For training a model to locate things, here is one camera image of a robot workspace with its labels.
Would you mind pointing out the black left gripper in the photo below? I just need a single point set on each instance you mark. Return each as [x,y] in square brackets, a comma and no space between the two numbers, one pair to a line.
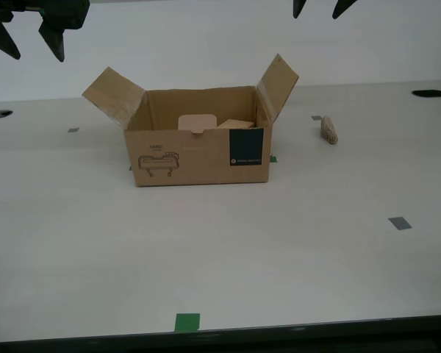
[27,4]

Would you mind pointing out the cardboard box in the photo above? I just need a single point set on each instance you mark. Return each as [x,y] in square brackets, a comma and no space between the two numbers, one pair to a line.
[191,162]

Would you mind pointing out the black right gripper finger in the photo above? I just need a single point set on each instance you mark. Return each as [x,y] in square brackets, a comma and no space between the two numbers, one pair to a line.
[298,6]
[343,5]

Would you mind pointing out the light wooden block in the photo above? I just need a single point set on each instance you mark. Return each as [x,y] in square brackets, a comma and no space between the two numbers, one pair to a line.
[235,124]

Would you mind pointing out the pinkish speckled rock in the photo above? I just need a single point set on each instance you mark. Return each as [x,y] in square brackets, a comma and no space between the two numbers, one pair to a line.
[329,130]

